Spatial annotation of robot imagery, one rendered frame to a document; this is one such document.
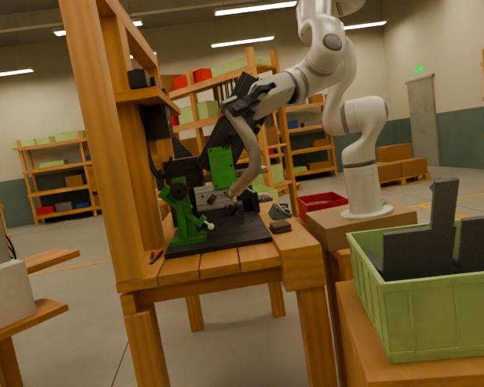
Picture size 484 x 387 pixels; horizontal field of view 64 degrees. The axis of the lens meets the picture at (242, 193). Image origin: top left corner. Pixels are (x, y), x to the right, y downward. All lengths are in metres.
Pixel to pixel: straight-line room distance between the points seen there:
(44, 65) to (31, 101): 0.99
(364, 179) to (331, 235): 0.24
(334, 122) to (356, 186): 0.25
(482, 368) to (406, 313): 0.16
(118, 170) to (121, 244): 0.24
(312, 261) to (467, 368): 0.62
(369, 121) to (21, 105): 10.93
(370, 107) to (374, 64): 10.74
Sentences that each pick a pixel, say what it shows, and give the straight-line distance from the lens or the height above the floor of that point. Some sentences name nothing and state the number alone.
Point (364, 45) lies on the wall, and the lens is 12.16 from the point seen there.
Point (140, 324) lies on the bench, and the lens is 1.43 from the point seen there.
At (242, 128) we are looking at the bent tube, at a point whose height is 1.30.
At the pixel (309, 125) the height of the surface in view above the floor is 1.45.
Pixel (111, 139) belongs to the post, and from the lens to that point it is 1.32.
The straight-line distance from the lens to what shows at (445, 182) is 0.87.
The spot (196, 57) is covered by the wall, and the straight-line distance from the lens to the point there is 11.15.
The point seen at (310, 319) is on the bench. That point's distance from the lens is 1.44.
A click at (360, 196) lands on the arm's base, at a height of 1.02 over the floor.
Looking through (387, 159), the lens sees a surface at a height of 0.50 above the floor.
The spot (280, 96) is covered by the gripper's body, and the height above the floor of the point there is 1.36.
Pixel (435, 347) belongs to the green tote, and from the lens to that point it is 0.91.
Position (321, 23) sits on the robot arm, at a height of 1.51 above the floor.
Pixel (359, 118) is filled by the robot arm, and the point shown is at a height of 1.29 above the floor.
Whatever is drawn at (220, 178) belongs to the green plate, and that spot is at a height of 1.12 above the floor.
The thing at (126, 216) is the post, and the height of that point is 1.10.
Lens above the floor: 1.27
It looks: 7 degrees down
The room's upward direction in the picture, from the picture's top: 9 degrees counter-clockwise
